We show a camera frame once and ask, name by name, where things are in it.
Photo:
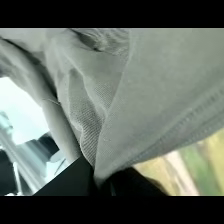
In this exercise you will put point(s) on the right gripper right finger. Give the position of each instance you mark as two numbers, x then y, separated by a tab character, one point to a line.
133	183

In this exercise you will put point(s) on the grey T-shirt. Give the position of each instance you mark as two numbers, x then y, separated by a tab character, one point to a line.
160	86

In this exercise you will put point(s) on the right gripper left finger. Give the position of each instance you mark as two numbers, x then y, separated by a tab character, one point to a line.
71	181

